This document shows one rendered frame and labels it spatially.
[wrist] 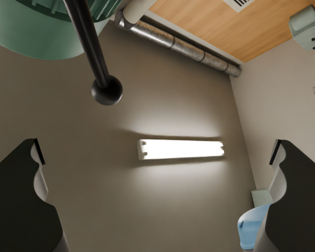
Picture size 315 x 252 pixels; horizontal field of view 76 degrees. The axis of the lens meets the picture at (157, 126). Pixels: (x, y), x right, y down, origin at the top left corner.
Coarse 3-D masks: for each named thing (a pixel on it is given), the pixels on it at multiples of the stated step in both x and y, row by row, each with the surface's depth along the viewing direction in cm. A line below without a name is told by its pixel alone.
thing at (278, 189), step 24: (288, 144) 10; (288, 168) 9; (312, 168) 9; (288, 192) 8; (312, 192) 8; (264, 216) 7; (288, 216) 7; (312, 216) 7; (264, 240) 6; (288, 240) 6; (312, 240) 6
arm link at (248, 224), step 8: (256, 208) 39; (264, 208) 38; (240, 216) 39; (248, 216) 36; (256, 216) 35; (240, 224) 36; (248, 224) 34; (256, 224) 32; (240, 232) 35; (248, 232) 33; (256, 232) 32; (240, 240) 36; (248, 240) 33; (248, 248) 33
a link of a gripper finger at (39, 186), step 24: (24, 144) 10; (0, 168) 8; (24, 168) 8; (0, 192) 7; (24, 192) 7; (0, 216) 6; (24, 216) 6; (48, 216) 6; (0, 240) 6; (24, 240) 6; (48, 240) 6
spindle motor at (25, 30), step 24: (0, 0) 18; (24, 0) 18; (48, 0) 19; (96, 0) 20; (120, 0) 23; (0, 24) 21; (24, 24) 21; (48, 24) 21; (72, 24) 22; (96, 24) 24; (24, 48) 24; (48, 48) 24; (72, 48) 26
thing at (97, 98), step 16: (64, 0) 12; (80, 0) 12; (80, 16) 13; (80, 32) 14; (96, 48) 16; (96, 64) 18; (96, 80) 20; (112, 80) 22; (96, 96) 22; (112, 96) 22
